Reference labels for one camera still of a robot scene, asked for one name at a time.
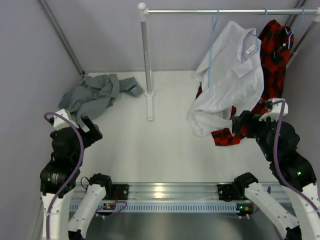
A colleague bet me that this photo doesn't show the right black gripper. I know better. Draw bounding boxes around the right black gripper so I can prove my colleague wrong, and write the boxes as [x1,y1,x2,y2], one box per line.
[231,110,279,161]

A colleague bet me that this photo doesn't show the grey button-up shirt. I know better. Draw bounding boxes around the grey button-up shirt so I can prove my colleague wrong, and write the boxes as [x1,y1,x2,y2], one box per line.
[58,73,144,127]

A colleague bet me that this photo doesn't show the light blue wire hanger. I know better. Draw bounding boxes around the light blue wire hanger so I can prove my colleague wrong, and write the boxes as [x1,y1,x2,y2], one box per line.
[207,8,220,88]

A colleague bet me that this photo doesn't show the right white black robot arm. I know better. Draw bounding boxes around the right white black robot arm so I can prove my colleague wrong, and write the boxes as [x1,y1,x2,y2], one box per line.
[232,111,320,240]

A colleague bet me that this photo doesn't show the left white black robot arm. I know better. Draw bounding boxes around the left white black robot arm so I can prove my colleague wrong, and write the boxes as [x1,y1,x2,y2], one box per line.
[40,112,113,240]

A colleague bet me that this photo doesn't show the white collared shirt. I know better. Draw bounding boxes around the white collared shirt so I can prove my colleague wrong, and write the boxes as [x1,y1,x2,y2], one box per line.
[187,21,264,137]

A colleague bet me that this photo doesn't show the red black plaid shirt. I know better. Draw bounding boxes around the red black plaid shirt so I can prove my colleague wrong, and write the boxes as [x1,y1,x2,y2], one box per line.
[211,19,292,147]

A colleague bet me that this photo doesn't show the blue hanger under white shirt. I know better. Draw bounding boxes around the blue hanger under white shirt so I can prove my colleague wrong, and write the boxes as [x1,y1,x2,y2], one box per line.
[243,7,269,61]

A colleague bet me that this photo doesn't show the blue hanger under plaid shirt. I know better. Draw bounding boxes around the blue hanger under plaid shirt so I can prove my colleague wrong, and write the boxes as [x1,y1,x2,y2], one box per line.
[273,6,306,58]

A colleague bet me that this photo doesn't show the silver clothes rack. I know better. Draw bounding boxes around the silver clothes rack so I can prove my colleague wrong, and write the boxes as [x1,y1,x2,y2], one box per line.
[137,2,320,122]

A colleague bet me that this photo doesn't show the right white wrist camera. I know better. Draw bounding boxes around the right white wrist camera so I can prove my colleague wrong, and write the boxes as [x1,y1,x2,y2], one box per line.
[259,98,289,122]

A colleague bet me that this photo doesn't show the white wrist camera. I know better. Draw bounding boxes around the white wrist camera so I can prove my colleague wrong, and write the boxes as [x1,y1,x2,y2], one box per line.
[44,108,89,133]
[259,98,289,122]

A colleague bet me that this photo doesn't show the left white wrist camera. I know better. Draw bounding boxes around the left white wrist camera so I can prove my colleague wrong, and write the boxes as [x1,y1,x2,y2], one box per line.
[44,108,89,133]

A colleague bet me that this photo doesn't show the aluminium mounting rail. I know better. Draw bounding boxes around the aluminium mounting rail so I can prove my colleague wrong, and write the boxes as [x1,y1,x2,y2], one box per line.
[42,181,286,203]

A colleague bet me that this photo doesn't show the grey slotted cable duct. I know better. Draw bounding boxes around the grey slotted cable duct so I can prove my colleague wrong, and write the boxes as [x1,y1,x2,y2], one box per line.
[68,201,238,213]

